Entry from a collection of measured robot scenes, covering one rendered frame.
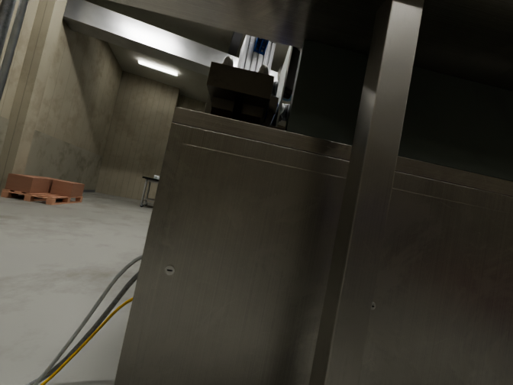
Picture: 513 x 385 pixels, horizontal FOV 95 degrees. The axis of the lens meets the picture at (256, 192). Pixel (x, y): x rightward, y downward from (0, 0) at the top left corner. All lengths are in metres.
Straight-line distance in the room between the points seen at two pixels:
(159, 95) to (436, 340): 10.19
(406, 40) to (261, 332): 0.67
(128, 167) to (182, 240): 9.39
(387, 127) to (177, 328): 0.60
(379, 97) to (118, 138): 9.89
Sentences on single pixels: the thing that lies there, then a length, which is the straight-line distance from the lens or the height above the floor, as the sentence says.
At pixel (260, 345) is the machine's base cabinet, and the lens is 0.66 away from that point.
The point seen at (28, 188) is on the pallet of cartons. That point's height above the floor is 0.21.
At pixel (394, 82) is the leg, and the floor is 0.96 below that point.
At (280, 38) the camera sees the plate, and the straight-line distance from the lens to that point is 0.73.
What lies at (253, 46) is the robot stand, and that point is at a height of 1.93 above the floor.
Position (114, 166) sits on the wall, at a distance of 10.05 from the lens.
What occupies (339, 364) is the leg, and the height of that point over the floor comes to 0.48.
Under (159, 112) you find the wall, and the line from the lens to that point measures 10.17.
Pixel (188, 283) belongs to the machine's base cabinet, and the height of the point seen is 0.50.
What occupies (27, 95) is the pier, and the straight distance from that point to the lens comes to 5.99.
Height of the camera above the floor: 0.71
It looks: 3 degrees up
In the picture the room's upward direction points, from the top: 11 degrees clockwise
